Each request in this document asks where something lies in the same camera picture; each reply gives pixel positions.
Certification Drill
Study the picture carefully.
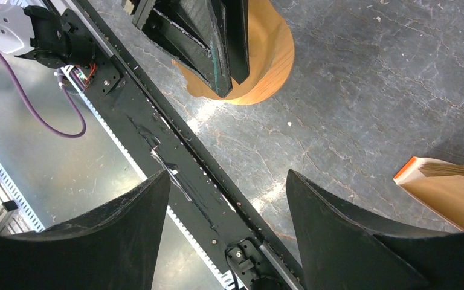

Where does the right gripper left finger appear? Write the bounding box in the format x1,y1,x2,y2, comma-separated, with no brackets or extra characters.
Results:
0,171,171,289

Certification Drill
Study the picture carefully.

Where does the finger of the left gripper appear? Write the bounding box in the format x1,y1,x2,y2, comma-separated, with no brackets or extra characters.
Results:
132,0,232,98
224,0,250,84

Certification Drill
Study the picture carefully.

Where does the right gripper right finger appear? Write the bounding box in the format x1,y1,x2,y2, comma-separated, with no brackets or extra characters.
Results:
286,170,464,289

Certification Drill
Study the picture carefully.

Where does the round wooden dripper stand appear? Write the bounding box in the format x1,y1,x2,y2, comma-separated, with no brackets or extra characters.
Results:
225,25,295,106

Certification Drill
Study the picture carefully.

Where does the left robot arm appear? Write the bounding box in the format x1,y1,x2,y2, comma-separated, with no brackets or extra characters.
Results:
0,1,250,98

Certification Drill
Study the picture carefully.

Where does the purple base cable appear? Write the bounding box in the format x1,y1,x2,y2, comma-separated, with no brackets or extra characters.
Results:
0,46,88,140

